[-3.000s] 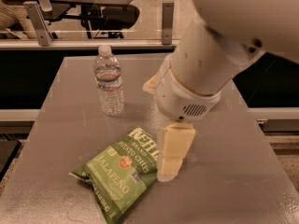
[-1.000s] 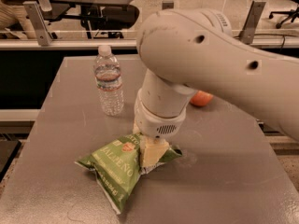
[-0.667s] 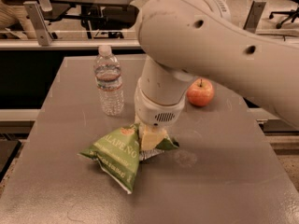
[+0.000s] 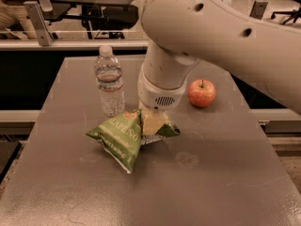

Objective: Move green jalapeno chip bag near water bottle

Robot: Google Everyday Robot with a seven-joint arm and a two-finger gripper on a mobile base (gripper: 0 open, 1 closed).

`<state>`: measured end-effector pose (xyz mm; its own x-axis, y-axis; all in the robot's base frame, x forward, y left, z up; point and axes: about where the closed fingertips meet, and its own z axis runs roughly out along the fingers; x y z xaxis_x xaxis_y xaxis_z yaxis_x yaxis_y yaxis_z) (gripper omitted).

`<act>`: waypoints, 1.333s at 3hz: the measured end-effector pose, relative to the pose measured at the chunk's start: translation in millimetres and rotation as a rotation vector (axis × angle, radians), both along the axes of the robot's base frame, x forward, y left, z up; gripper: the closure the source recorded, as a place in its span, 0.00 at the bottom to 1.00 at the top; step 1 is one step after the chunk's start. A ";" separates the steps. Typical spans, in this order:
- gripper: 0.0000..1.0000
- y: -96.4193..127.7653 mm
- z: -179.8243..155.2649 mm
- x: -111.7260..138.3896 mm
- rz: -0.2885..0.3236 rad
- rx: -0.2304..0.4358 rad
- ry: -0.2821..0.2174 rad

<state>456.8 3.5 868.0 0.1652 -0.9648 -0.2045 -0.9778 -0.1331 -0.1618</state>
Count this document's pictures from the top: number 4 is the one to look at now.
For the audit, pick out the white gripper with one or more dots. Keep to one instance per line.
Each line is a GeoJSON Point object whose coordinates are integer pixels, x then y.
{"type": "Point", "coordinates": [158, 96]}

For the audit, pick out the person in striped shirt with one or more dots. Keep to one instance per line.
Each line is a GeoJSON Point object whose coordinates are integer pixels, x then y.
{"type": "Point", "coordinates": [13, 12]}

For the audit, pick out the left metal glass bracket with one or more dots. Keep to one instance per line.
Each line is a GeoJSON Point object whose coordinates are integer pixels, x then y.
{"type": "Point", "coordinates": [33, 10]}

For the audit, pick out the dark desk behind glass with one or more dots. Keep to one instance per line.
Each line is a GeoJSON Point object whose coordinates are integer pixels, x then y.
{"type": "Point", "coordinates": [61, 7]}

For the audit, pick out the green jalapeno chip bag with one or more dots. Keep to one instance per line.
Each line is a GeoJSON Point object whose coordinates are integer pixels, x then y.
{"type": "Point", "coordinates": [121, 136]}

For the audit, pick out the metal glass bracket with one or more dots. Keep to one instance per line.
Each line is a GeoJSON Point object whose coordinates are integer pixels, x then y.
{"type": "Point", "coordinates": [258, 9]}
{"type": "Point", "coordinates": [33, 10]}

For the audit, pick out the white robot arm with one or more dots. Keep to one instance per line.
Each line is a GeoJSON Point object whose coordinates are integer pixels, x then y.
{"type": "Point", "coordinates": [182, 33]}

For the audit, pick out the right metal glass bracket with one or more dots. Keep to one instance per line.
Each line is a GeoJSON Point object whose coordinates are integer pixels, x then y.
{"type": "Point", "coordinates": [258, 9]}

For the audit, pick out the black office chair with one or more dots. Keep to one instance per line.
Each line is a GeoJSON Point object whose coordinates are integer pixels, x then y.
{"type": "Point", "coordinates": [112, 20]}

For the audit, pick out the red apple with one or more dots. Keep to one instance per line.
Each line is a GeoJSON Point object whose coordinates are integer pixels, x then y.
{"type": "Point", "coordinates": [201, 93]}

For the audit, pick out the metal glass rail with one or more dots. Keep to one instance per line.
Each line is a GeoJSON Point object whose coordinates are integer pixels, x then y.
{"type": "Point", "coordinates": [72, 45]}

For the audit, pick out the black chair base right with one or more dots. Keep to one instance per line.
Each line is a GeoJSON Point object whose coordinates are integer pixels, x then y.
{"type": "Point", "coordinates": [292, 15]}

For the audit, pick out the clear plastic water bottle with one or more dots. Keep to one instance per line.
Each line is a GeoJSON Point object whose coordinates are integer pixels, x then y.
{"type": "Point", "coordinates": [109, 80]}

